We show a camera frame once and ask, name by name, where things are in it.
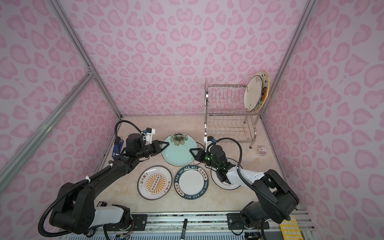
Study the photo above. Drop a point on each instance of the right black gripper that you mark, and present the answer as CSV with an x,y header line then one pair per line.
x,y
199,156

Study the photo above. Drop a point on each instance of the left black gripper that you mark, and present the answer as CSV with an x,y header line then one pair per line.
x,y
157,147

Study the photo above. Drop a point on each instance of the teal flower plate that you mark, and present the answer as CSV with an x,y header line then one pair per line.
x,y
177,153

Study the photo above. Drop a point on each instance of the large orange sunburst plate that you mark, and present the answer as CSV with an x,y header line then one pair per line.
x,y
154,183

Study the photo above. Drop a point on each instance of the cream plate with red berries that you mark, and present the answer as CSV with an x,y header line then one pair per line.
x,y
253,93

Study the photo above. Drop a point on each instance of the cat and stars plate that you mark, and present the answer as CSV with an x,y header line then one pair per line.
x,y
265,89

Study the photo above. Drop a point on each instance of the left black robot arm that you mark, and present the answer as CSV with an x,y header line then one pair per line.
x,y
74,210

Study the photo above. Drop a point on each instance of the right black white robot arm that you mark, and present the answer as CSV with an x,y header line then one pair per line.
x,y
276,200

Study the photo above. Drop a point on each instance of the chrome two-tier dish rack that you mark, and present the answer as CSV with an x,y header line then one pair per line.
x,y
225,114

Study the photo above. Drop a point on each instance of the small orange sunburst plate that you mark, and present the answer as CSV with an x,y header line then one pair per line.
x,y
198,154

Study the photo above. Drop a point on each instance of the dark green rimmed plate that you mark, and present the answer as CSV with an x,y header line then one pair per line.
x,y
191,182

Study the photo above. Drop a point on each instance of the small pink white box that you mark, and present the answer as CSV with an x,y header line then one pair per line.
x,y
262,150

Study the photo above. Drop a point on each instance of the black marker pen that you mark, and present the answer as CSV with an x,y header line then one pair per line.
x,y
183,234

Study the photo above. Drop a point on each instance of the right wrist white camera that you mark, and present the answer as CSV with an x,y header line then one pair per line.
x,y
208,140

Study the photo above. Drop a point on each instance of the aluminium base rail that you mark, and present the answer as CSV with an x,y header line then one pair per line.
x,y
193,226

